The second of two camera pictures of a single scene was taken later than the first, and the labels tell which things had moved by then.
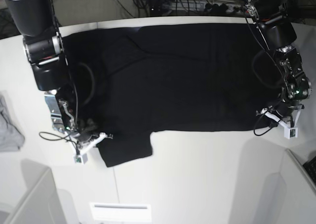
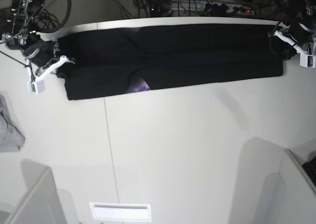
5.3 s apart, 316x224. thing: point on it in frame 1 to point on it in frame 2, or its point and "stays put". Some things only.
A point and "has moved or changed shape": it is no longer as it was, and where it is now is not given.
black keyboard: [310, 167] stays put
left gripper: [84, 137] to [40, 53]
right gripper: [285, 114] to [297, 34]
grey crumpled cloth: [12, 138] stays put
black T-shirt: [129, 82] has moved or changed shape
